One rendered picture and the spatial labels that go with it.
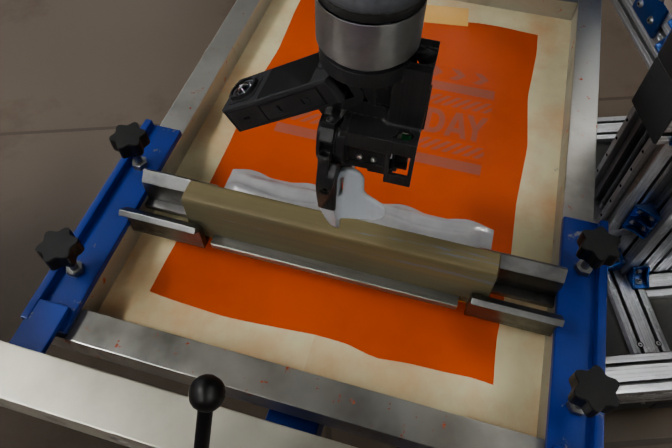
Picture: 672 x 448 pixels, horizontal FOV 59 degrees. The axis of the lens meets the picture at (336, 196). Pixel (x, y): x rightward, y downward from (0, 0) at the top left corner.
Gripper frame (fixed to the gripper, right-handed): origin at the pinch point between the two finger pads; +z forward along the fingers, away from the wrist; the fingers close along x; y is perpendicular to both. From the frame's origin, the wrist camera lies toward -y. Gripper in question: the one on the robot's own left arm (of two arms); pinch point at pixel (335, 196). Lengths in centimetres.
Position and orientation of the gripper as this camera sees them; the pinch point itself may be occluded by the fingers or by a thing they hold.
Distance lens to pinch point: 59.3
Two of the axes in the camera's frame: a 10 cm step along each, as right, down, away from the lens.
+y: 9.6, 2.2, -1.4
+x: 2.6, -7.8, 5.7
